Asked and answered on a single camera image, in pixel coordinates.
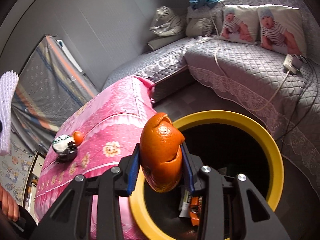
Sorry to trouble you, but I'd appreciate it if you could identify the left baby print pillow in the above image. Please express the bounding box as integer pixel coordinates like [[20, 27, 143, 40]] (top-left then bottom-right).
[[220, 5, 260, 45]]

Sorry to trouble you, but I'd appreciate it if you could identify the pink floral tablecloth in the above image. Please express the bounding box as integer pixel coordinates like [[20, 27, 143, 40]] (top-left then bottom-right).
[[34, 75, 158, 240]]

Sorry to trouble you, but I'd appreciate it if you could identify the grey quilted corner sofa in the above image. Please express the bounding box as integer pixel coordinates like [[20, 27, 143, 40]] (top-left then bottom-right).
[[105, 0, 319, 190]]

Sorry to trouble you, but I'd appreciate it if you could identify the yellow rimmed trash bin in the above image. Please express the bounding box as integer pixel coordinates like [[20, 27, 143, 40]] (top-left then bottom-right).
[[129, 111, 284, 239]]

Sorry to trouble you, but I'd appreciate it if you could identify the grey bolster pillow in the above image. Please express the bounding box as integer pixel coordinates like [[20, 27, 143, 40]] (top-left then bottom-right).
[[146, 33, 185, 51]]

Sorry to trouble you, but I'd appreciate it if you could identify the orange snack bag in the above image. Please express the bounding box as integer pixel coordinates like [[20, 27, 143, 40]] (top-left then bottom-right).
[[189, 196, 202, 227]]

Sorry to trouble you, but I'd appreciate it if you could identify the crumpled silver black wrapper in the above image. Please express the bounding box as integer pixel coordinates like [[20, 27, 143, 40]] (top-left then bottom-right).
[[52, 134, 78, 163]]

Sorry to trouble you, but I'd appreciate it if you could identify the small orange fruit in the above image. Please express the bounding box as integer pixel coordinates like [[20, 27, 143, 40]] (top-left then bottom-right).
[[73, 131, 84, 146]]

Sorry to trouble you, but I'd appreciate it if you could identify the person's left hand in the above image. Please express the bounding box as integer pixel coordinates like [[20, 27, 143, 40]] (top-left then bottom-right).
[[0, 186, 20, 222]]

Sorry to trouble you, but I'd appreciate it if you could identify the baby print pillow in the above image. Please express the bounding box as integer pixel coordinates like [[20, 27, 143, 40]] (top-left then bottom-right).
[[220, 5, 260, 45], [258, 4, 306, 56]]

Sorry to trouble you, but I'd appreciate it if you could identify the grey cushion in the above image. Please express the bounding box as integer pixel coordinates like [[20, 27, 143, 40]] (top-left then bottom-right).
[[185, 18, 214, 37]]

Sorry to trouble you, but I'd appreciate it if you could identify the orange peel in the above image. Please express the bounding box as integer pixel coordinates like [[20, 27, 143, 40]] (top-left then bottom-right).
[[139, 113, 185, 193]]

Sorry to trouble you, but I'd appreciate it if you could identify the white power adapter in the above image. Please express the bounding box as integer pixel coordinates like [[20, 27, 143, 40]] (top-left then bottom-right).
[[283, 54, 303, 74]]

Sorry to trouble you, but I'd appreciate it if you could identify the white charging cable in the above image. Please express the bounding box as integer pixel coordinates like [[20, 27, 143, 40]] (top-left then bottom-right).
[[208, 7, 291, 113]]

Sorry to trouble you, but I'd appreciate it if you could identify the white TV cabinet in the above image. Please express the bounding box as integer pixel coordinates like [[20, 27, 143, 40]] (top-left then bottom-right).
[[22, 151, 45, 224]]

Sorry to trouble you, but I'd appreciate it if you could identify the cartoon print wall cloth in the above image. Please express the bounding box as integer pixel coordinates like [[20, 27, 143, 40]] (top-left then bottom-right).
[[1, 142, 34, 205]]

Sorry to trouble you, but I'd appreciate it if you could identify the right baby print pillow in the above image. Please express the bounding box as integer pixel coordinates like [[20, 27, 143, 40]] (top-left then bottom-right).
[[258, 4, 306, 56]]

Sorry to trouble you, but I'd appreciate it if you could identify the striped grey sheet cover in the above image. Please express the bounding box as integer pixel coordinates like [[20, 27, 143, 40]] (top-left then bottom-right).
[[12, 36, 98, 153]]

